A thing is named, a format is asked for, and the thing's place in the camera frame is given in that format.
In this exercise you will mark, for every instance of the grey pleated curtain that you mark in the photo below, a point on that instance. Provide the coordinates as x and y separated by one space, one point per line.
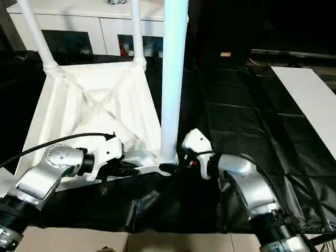
10 36

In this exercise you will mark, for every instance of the white sideboard cabinet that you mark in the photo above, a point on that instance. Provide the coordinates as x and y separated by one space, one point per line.
78 21

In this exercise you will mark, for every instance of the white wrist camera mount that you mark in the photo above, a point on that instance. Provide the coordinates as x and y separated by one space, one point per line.
197 140
110 151

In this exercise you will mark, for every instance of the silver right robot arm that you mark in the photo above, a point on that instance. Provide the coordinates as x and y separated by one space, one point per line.
252 189

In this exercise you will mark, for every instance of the white flat board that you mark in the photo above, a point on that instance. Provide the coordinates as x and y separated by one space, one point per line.
307 94

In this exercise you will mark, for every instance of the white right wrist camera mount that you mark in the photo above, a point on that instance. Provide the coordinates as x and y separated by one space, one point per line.
197 140

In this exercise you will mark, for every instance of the black tripod stand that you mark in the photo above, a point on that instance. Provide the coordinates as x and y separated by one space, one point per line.
323 239

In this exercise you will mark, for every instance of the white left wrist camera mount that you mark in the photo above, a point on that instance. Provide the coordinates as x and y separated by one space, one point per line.
110 151

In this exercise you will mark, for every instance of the black table mat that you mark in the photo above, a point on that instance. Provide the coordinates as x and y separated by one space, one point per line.
262 131

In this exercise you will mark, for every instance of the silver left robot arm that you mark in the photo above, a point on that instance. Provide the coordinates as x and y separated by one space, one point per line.
39 178

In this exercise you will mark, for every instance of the white plastic table top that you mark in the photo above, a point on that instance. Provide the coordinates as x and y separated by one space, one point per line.
65 110

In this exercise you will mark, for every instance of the small yellow label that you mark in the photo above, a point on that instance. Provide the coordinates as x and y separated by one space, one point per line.
226 54

